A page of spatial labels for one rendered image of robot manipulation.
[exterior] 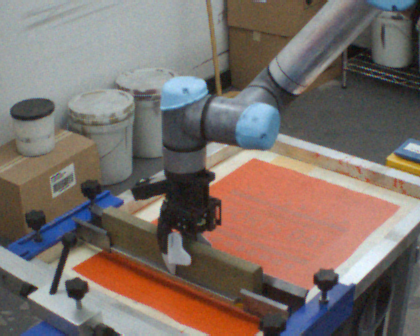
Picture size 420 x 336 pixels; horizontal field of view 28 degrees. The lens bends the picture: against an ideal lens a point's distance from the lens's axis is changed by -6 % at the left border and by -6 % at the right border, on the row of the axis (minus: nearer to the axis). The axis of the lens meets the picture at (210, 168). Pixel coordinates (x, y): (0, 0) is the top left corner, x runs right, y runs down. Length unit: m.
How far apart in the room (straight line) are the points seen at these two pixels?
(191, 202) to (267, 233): 0.33
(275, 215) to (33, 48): 2.25
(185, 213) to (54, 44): 2.58
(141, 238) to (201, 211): 0.18
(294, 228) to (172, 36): 2.92
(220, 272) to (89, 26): 2.74
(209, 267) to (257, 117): 0.31
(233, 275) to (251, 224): 0.33
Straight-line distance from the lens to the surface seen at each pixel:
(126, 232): 1.65
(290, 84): 1.46
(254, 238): 1.77
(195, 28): 4.77
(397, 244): 1.70
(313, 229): 1.80
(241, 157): 2.09
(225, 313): 1.55
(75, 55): 4.11
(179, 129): 1.42
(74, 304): 1.38
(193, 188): 1.47
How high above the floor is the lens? 1.88
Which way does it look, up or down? 27 degrees down
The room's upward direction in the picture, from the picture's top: 1 degrees counter-clockwise
